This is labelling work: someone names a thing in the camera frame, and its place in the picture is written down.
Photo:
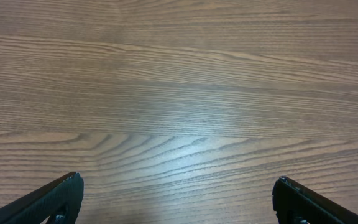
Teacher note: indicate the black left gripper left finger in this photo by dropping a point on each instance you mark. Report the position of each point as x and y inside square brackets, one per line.
[57, 202]

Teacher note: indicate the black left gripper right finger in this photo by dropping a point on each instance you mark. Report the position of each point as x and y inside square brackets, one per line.
[296, 204]

